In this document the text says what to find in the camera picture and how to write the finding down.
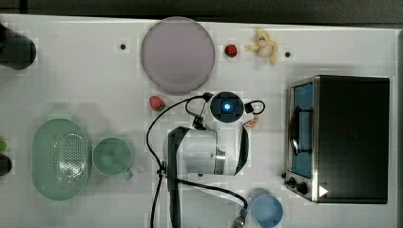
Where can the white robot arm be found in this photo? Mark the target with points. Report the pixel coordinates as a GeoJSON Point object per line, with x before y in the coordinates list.
{"type": "Point", "coordinates": [217, 144]}

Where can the grey round plate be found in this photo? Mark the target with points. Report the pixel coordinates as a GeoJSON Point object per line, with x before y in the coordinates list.
{"type": "Point", "coordinates": [178, 55]}

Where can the large red strawberry toy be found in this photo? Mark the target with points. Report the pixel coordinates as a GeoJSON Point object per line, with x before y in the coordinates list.
{"type": "Point", "coordinates": [156, 103]}

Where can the orange slice toy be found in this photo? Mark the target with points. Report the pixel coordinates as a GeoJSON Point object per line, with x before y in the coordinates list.
{"type": "Point", "coordinates": [252, 122]}

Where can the small red strawberry toy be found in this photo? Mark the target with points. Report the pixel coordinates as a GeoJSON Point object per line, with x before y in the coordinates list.
{"type": "Point", "coordinates": [231, 51]}

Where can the yellow plush banana toy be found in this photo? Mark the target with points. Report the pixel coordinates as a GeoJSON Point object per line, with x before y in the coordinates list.
{"type": "Point", "coordinates": [265, 47]}

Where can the green plastic mug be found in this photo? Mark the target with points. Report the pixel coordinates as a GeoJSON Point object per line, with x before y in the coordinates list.
{"type": "Point", "coordinates": [112, 157]}

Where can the blue plastic cup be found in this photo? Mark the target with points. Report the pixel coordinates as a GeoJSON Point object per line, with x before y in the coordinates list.
{"type": "Point", "coordinates": [266, 209]}

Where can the silver black toaster oven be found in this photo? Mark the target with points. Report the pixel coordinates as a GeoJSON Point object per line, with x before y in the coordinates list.
{"type": "Point", "coordinates": [338, 139]}

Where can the green perforated colander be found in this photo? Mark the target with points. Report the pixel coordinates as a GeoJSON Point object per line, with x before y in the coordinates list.
{"type": "Point", "coordinates": [60, 159]}

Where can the black round pan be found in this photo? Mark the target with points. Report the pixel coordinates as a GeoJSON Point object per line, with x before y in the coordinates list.
{"type": "Point", "coordinates": [17, 51]}

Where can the green pepper toy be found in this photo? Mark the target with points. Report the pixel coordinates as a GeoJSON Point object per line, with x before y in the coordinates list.
{"type": "Point", "coordinates": [3, 145]}

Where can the black cylindrical pot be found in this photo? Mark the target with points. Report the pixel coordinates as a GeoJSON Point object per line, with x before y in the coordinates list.
{"type": "Point", "coordinates": [5, 165]}

